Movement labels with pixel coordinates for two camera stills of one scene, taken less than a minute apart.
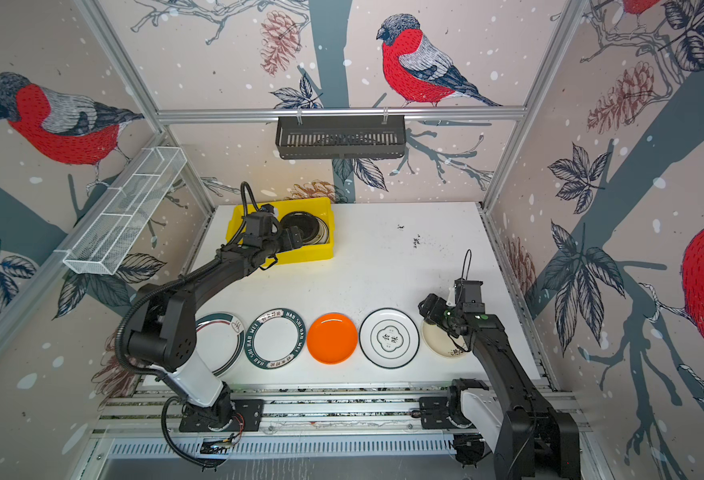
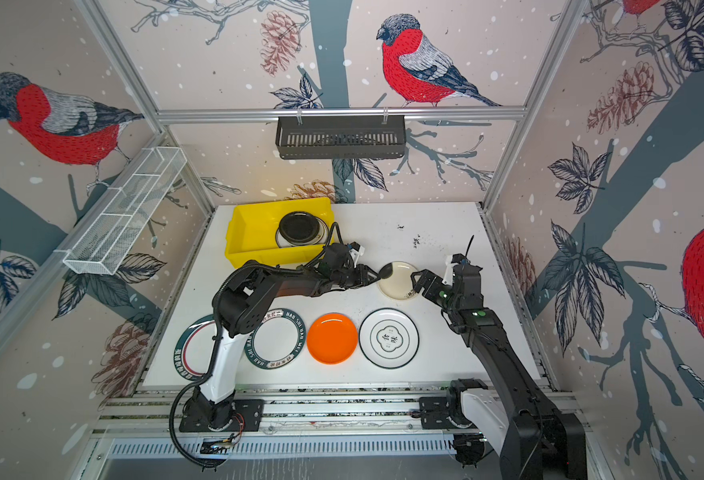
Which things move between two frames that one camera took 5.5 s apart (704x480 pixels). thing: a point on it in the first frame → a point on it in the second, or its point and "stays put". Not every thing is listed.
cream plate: x=324 y=233 stays put
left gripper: x=288 y=243 → x=361 y=276
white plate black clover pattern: x=389 y=338 stays put
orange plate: x=332 y=338 stays put
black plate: x=306 y=222 stays put
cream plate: x=440 y=341 → x=400 y=285
